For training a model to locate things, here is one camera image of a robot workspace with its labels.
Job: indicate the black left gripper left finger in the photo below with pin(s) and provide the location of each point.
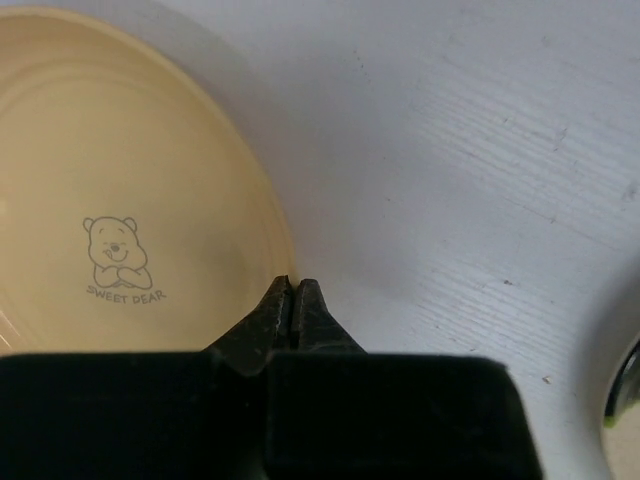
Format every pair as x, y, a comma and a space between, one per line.
160, 415

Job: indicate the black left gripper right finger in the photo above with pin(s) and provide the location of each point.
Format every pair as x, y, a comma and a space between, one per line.
336, 412

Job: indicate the pale orange bear plate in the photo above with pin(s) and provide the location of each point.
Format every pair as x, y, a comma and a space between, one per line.
133, 214

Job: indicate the lime green plate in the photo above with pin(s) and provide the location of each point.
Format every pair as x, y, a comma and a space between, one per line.
622, 382

